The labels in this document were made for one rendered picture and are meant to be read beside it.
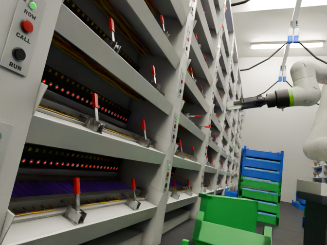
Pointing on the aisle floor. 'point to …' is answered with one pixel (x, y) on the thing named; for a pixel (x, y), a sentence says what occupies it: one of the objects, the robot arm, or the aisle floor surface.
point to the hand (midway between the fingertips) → (233, 105)
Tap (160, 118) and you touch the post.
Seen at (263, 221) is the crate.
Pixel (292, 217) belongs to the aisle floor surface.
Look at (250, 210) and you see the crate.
